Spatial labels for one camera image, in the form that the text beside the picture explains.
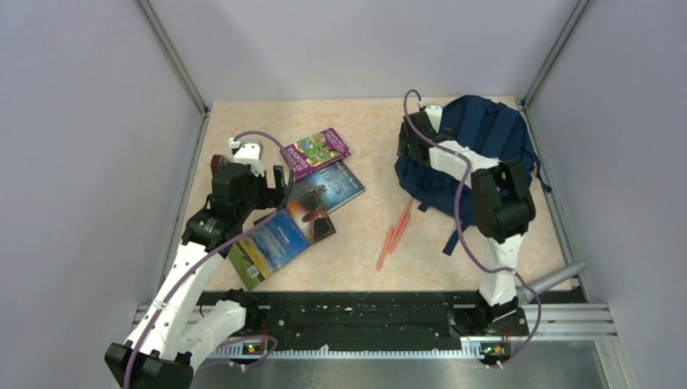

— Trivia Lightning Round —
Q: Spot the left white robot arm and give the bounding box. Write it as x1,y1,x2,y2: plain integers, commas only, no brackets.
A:
105,155,293,388

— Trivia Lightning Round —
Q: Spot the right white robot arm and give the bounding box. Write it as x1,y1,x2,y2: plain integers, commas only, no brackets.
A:
399,104,536,334

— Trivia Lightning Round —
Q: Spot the blue yellow landscape book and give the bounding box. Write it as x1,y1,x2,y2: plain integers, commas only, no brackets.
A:
228,190,336,290

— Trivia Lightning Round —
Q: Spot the dark blue book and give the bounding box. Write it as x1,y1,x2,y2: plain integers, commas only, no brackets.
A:
289,161,365,212

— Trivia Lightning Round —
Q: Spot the purple picture book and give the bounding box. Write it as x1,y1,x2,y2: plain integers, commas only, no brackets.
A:
280,127,351,182

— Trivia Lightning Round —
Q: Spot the orange pen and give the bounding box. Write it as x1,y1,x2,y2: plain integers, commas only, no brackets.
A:
387,198,413,254
375,225,395,271

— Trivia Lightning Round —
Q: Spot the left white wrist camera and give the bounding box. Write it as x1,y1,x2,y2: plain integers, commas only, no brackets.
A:
228,137,265,177

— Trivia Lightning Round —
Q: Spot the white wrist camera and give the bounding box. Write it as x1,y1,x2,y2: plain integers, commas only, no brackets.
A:
416,100,443,132
228,137,265,177

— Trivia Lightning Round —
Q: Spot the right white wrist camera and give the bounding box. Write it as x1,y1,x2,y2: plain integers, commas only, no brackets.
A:
416,100,443,132

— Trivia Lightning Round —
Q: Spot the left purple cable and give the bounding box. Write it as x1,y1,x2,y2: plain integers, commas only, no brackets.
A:
122,130,297,389

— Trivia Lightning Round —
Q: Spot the purple cable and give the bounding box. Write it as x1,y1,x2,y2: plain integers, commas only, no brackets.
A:
122,130,297,389
402,88,543,371

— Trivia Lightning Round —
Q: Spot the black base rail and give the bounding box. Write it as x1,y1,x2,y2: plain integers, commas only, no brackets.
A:
198,289,530,352

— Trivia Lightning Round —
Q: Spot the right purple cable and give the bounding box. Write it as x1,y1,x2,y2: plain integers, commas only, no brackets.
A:
402,88,543,371

